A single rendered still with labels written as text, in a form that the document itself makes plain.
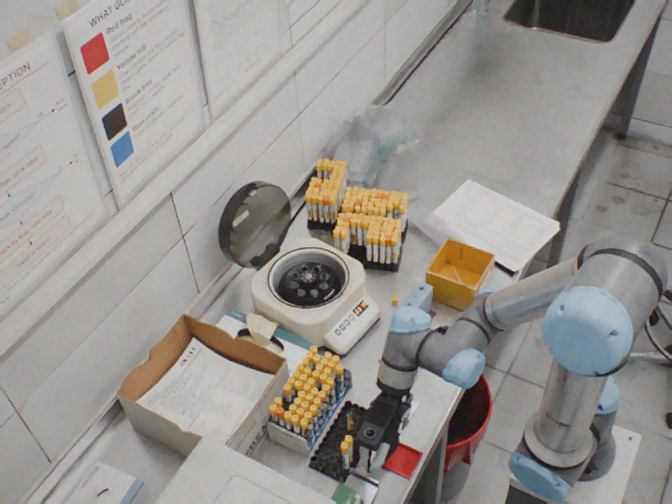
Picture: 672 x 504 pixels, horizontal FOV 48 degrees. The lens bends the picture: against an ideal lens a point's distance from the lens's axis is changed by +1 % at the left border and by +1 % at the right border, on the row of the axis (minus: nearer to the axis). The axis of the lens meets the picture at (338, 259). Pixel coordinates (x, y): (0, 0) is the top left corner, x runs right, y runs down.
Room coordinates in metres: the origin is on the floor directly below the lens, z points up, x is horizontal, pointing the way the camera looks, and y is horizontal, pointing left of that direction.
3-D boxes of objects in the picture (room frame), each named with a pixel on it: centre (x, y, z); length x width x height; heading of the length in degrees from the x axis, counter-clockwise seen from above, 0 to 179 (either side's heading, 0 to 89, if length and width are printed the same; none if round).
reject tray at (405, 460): (0.78, -0.11, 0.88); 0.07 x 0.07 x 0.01; 58
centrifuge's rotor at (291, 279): (1.22, 0.07, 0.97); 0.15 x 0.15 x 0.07
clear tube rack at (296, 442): (0.91, 0.08, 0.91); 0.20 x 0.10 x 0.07; 148
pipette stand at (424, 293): (1.15, -0.18, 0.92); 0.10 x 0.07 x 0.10; 143
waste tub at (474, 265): (1.25, -0.30, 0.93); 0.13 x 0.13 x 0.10; 57
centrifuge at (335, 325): (1.21, 0.06, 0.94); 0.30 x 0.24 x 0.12; 49
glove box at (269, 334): (1.08, 0.19, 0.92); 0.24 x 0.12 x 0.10; 58
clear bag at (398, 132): (1.87, -0.18, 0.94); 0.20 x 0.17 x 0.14; 123
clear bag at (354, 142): (1.74, -0.06, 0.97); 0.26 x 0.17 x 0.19; 162
